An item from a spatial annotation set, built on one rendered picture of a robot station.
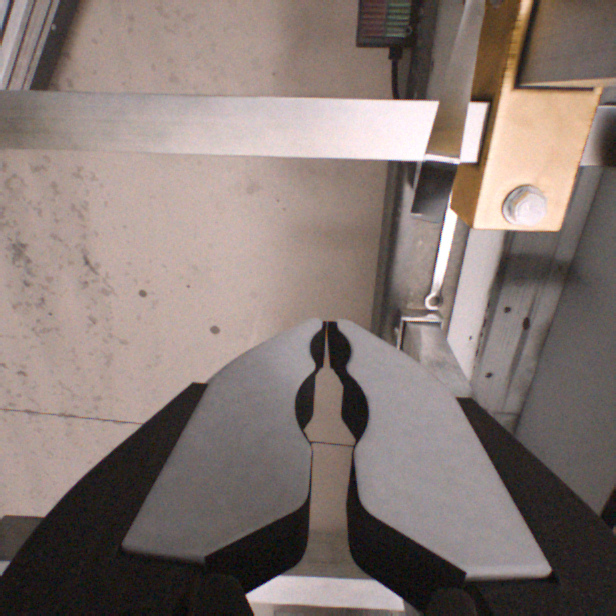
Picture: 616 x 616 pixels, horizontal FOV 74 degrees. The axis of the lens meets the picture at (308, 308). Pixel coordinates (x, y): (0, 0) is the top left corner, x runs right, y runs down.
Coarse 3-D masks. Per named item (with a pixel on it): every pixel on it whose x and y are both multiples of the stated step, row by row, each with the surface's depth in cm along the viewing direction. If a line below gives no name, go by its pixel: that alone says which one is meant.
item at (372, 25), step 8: (368, 0) 32; (376, 0) 32; (384, 0) 32; (368, 8) 32; (376, 8) 32; (384, 8) 32; (368, 16) 33; (376, 16) 33; (384, 16) 33; (368, 24) 33; (376, 24) 33; (368, 32) 33; (376, 32) 33
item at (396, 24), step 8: (392, 0) 32; (400, 0) 32; (408, 0) 32; (392, 8) 32; (400, 8) 32; (408, 8) 32; (392, 16) 33; (400, 16) 33; (408, 16) 32; (392, 24) 33; (400, 24) 33; (408, 24) 33; (392, 32) 33; (400, 32) 33
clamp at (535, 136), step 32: (512, 0) 19; (512, 32) 19; (480, 64) 23; (512, 64) 19; (480, 96) 23; (512, 96) 20; (544, 96) 20; (576, 96) 20; (512, 128) 21; (544, 128) 21; (576, 128) 21; (480, 160) 22; (512, 160) 21; (544, 160) 21; (576, 160) 21; (480, 192) 22; (544, 192) 22; (480, 224) 23; (512, 224) 23; (544, 224) 23
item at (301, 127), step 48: (0, 96) 22; (48, 96) 22; (96, 96) 22; (144, 96) 22; (192, 96) 22; (240, 96) 21; (0, 144) 23; (48, 144) 23; (96, 144) 23; (144, 144) 23; (192, 144) 23; (240, 144) 22; (288, 144) 22; (336, 144) 22; (384, 144) 22; (480, 144) 22
